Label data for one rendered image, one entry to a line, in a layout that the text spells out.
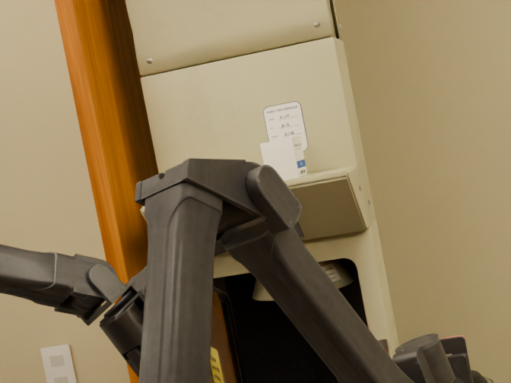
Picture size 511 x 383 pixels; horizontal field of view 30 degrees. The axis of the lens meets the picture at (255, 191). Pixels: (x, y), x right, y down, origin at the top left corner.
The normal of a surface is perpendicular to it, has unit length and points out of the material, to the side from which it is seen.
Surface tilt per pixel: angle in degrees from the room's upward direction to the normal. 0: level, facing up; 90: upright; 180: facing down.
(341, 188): 135
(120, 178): 90
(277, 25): 90
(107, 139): 90
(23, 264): 62
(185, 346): 77
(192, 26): 90
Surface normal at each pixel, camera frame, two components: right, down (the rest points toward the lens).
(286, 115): -0.22, 0.10
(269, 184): 0.74, -0.30
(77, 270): 0.53, -0.47
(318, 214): -0.03, 0.76
